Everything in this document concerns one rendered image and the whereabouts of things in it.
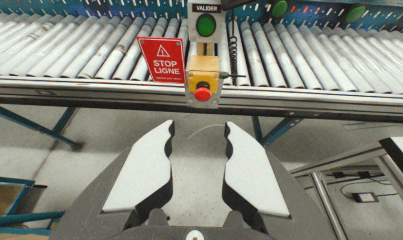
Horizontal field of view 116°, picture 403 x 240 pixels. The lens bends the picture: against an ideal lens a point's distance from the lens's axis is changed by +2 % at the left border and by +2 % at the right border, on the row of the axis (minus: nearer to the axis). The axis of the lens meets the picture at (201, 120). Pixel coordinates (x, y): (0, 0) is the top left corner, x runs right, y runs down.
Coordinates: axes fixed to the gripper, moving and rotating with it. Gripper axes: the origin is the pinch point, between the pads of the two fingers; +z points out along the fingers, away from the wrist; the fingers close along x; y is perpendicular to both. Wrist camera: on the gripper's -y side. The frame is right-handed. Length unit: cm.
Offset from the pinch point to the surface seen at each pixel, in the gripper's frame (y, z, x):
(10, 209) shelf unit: 78, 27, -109
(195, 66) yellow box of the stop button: -2.8, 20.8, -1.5
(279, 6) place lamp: -26, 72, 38
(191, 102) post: 10.7, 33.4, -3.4
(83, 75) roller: 3, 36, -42
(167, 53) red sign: -5.1, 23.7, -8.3
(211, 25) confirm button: -10.0, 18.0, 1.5
